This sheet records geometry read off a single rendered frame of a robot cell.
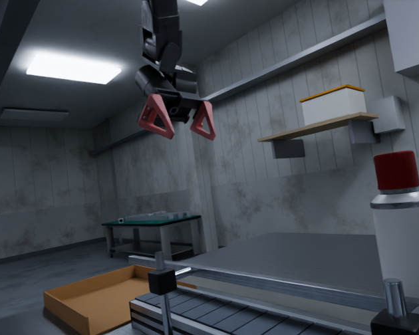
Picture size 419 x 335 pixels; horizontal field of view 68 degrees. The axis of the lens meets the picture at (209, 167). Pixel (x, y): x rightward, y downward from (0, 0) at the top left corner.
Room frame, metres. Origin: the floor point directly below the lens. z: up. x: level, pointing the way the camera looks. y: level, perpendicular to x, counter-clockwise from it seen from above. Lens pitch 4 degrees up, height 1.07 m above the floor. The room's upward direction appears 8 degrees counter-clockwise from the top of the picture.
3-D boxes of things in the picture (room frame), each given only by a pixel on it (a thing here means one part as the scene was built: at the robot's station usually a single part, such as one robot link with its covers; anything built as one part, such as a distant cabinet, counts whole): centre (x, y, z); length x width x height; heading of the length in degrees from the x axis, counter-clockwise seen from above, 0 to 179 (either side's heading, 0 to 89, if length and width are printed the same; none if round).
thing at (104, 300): (0.78, 0.26, 0.85); 0.30 x 0.26 x 0.04; 42
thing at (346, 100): (3.01, -1.28, 1.69); 0.49 x 0.40 x 0.27; 42
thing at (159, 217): (5.47, 1.22, 0.39); 2.15 x 0.81 x 0.78; 42
